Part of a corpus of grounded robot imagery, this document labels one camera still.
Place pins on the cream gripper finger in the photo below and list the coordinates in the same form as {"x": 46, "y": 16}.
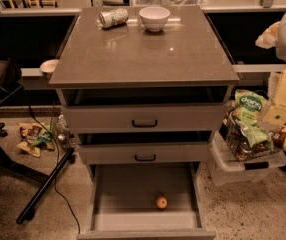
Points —
{"x": 268, "y": 38}

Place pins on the small orange fruit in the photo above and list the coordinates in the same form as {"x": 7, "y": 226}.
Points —
{"x": 161, "y": 202}

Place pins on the grey drawer cabinet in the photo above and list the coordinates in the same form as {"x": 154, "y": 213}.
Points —
{"x": 183, "y": 64}

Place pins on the top grey drawer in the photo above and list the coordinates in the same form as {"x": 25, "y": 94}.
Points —
{"x": 118, "y": 119}

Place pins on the middle grey drawer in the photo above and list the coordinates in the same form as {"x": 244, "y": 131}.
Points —
{"x": 143, "y": 153}

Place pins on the bottom grey open drawer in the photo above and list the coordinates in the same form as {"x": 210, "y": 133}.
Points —
{"x": 122, "y": 205}

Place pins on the green dang chip bag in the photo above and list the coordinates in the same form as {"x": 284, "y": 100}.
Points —
{"x": 247, "y": 113}

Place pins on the white ceramic bowl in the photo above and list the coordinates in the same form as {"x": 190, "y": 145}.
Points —
{"x": 154, "y": 18}

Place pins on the clear plastic storage bin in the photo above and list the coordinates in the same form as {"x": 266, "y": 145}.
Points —
{"x": 225, "y": 168}

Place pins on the tipped soda can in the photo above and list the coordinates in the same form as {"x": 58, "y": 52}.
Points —
{"x": 113, "y": 17}

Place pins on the small bowl on ledge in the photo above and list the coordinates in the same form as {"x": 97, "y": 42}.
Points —
{"x": 49, "y": 66}

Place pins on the snack bags on floor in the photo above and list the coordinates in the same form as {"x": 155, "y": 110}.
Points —
{"x": 34, "y": 138}

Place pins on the black stand legs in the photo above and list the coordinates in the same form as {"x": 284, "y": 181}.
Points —
{"x": 45, "y": 180}

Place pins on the wire basket of snacks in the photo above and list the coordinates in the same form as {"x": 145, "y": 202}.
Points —
{"x": 238, "y": 144}

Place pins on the small wire basket floor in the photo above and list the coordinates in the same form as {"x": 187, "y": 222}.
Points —
{"x": 61, "y": 132}

